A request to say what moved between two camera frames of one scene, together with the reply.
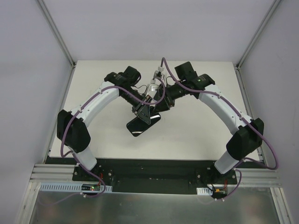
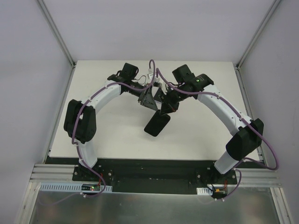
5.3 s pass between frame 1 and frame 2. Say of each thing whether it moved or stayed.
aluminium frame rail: stayed
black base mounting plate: stayed
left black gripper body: moved
